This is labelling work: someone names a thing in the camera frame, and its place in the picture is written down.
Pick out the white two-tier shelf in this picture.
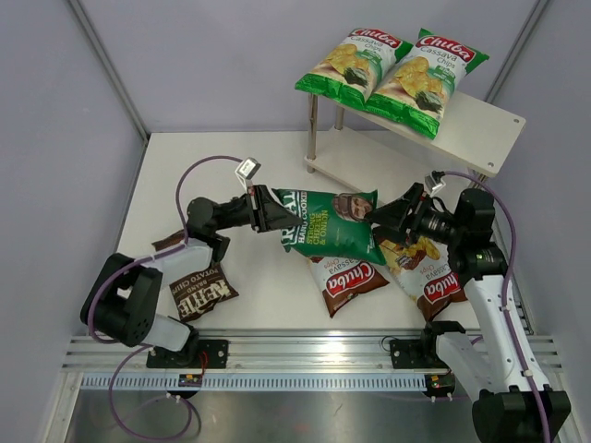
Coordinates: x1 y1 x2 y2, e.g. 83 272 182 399
305 92 525 190

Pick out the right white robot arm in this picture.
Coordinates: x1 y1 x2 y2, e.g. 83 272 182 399
365 182 572 442

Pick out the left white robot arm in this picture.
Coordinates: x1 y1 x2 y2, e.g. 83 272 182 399
80 185 303 367

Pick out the brown Kettle sea salt bag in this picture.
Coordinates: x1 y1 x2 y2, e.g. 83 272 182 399
152 231 239 322

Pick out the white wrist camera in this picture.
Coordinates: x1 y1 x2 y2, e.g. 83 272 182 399
424 171 446 196
235 157 261 188

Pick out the brown Chuba chips bag centre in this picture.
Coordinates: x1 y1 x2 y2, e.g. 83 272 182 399
308 257 389 318

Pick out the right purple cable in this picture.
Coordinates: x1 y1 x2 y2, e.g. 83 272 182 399
438 171 553 443

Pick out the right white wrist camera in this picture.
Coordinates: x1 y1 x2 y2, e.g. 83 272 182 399
424 171 446 196

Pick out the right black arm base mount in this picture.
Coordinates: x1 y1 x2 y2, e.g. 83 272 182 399
389 339 447 369

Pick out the brown Chuba chips bag right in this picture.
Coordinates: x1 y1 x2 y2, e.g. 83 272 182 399
374 234 467 322

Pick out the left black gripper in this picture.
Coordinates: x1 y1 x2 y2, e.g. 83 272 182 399
214 185 302 233

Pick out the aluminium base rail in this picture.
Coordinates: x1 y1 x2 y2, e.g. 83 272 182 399
61 329 562 373

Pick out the dark green Real chips bag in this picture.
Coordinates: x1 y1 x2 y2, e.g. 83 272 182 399
273 188 386 266

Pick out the brown chuba chips bag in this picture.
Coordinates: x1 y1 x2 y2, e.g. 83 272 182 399
374 234 467 322
308 257 389 318

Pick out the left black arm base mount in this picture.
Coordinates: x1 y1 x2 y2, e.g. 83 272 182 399
146 339 229 369

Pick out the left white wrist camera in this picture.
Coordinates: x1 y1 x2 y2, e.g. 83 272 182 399
235 157 261 188

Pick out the green Chuba cassava chips bag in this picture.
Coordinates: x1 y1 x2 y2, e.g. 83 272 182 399
295 28 413 110

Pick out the white slotted cable duct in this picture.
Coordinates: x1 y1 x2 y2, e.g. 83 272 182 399
81 372 427 392

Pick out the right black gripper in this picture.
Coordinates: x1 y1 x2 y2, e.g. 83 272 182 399
366 183 464 248

